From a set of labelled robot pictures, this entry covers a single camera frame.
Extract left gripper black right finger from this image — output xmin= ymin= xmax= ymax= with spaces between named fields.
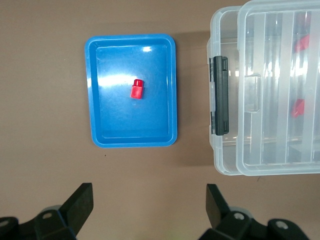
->
xmin=197 ymin=184 xmax=311 ymax=240

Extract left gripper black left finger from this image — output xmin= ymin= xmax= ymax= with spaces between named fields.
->
xmin=0 ymin=183 xmax=94 ymax=240

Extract clear plastic box lid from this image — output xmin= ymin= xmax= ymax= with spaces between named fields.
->
xmin=236 ymin=0 xmax=320 ymax=177

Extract red block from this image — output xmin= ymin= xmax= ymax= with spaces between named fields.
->
xmin=129 ymin=78 xmax=146 ymax=100
xmin=292 ymin=34 xmax=311 ymax=53
xmin=289 ymin=98 xmax=305 ymax=118

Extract black box latch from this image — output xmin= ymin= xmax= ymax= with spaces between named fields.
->
xmin=208 ymin=55 xmax=230 ymax=136

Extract clear plastic storage box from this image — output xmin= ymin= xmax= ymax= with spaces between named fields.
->
xmin=206 ymin=5 xmax=320 ymax=176

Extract blue plastic tray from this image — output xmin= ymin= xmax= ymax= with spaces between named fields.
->
xmin=84 ymin=33 xmax=178 ymax=149

